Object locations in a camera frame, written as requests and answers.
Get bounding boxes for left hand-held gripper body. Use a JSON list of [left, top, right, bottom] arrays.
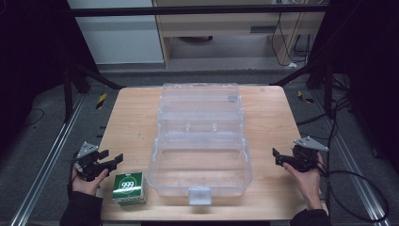
[[72, 141, 111, 183]]

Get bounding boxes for black horizontal frame bar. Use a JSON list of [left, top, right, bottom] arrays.
[[69, 5, 328, 18]]

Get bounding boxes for person's left hand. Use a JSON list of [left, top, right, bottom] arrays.
[[71, 165, 109, 198]]

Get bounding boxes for light wooden desk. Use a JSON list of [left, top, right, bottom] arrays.
[[152, 0, 328, 69]]

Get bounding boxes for yellow black tape strip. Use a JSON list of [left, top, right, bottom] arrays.
[[296, 89, 314, 105], [95, 92, 108, 110]]

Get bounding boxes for black hanging desk cables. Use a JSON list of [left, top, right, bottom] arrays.
[[270, 11, 313, 68]]

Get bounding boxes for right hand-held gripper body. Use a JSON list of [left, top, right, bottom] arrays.
[[291, 136, 330, 173]]

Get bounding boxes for person's left black sleeve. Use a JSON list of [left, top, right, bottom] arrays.
[[58, 190, 104, 226]]

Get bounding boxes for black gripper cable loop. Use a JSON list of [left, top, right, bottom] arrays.
[[319, 162, 391, 223]]

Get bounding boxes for black curtain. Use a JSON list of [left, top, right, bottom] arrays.
[[0, 0, 100, 158], [309, 0, 399, 173]]

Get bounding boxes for clear plastic storage box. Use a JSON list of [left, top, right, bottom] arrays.
[[146, 82, 254, 206]]

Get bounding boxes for black metal stand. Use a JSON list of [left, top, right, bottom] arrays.
[[270, 56, 335, 120], [62, 57, 125, 124]]

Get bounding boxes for white cabinet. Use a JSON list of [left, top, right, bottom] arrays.
[[66, 0, 165, 66]]

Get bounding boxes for green and white medicine box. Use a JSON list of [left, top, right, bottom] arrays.
[[111, 170, 149, 207]]

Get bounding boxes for person's right black sleeve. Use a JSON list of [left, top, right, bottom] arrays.
[[289, 208, 332, 226]]

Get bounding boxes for person's right hand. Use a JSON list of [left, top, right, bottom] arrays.
[[282, 152, 325, 211]]

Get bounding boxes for aluminium floor rail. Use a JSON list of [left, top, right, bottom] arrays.
[[8, 93, 87, 226], [311, 89, 391, 226]]

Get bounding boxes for black floor cable bundle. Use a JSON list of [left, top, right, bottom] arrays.
[[295, 73, 354, 142]]

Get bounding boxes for person's black sleeve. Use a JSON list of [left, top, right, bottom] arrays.
[[289, 208, 332, 226], [58, 190, 104, 226]]

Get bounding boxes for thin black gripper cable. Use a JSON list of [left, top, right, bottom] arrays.
[[67, 159, 78, 193]]

